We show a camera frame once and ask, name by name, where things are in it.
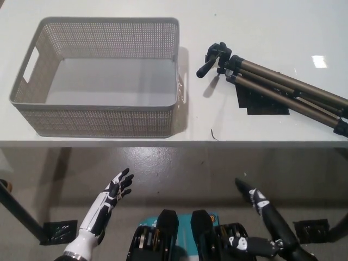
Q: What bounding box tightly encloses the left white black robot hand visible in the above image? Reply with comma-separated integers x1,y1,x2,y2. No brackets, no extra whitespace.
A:
78,167,134,237

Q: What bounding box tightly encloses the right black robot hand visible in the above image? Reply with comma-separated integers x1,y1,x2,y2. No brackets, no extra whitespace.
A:
228,178,300,257

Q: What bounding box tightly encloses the brown and black tripod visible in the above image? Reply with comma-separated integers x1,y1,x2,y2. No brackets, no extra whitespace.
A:
196,42,348,136

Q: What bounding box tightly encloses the black tape patch on desk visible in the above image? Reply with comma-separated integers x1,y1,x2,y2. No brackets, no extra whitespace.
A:
235,81,289,116

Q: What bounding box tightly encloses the black table leg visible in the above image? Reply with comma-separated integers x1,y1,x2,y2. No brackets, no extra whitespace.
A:
327,208,348,243
0,181,46,240

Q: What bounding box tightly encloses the grey perforated plastic basket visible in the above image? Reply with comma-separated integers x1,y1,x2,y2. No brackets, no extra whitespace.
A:
8,16,189,139

